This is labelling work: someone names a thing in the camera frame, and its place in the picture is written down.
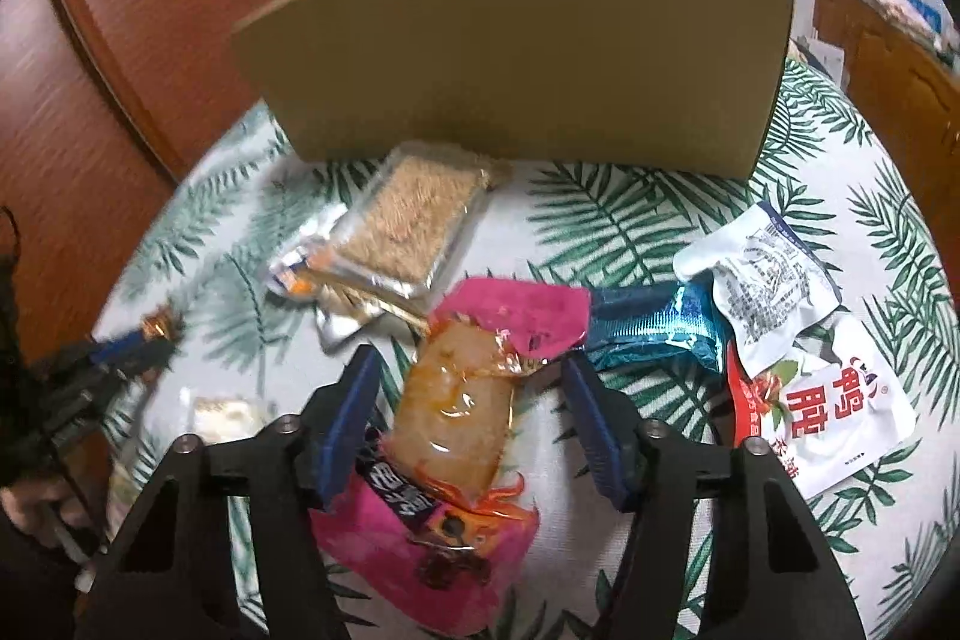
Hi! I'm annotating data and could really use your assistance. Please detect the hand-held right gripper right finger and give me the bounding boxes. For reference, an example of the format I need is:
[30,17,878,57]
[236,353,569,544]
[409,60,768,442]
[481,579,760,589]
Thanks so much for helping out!
[559,355,867,640]

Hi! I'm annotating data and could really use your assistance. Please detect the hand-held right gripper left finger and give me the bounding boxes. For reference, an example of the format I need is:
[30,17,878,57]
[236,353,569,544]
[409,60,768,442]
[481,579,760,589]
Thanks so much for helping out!
[75,344,387,640]

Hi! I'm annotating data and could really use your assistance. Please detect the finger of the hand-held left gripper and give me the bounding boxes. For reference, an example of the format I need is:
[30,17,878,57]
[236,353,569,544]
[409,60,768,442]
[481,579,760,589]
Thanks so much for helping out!
[45,334,179,380]
[41,356,177,435]

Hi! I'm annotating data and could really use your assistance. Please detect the gold-wrapped candy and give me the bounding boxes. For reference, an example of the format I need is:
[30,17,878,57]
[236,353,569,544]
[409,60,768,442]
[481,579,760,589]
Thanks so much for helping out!
[141,304,187,345]

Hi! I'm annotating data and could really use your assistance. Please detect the pink snack packet clear window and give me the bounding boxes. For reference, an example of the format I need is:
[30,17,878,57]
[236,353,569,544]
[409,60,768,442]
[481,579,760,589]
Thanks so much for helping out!
[311,276,593,637]

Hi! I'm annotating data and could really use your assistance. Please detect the silver orange snack packet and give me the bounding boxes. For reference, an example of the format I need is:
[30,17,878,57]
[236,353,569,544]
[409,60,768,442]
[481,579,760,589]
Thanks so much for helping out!
[266,239,432,354]

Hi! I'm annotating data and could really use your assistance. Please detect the clear-wrapped white cake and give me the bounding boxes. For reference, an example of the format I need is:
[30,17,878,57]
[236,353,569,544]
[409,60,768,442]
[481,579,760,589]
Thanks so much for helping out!
[180,389,275,450]

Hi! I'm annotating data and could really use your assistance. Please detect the teal blue snack packet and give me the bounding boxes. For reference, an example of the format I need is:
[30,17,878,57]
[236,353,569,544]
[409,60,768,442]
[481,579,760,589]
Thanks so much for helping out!
[581,281,732,375]

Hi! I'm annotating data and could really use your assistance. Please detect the clear packet of brown crisps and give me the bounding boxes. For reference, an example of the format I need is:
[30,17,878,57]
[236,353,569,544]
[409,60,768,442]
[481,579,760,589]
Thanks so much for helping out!
[330,143,512,300]

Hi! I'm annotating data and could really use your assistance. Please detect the white grey-printed snack packet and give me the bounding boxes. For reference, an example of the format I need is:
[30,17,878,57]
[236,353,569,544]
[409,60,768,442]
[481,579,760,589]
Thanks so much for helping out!
[673,201,842,380]

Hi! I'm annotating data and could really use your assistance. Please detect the white red snack packet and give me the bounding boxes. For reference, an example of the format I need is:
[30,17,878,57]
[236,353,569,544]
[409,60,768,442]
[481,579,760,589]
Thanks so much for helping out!
[724,310,918,500]

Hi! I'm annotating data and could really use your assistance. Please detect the brown cardboard box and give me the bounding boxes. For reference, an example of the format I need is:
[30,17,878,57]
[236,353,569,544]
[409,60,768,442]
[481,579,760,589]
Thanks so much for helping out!
[231,0,798,184]

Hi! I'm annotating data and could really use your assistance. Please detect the green leaf-print tablecloth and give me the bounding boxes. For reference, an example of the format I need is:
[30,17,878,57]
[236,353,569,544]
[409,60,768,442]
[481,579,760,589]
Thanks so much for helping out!
[94,56,947,640]

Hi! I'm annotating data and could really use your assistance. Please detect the brown wooden door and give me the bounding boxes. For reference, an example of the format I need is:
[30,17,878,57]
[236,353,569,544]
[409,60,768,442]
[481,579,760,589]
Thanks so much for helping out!
[0,0,346,341]

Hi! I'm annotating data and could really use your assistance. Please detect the brown wooden cabinet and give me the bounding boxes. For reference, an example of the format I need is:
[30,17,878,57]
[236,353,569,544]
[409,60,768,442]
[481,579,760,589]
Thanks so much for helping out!
[812,0,960,165]

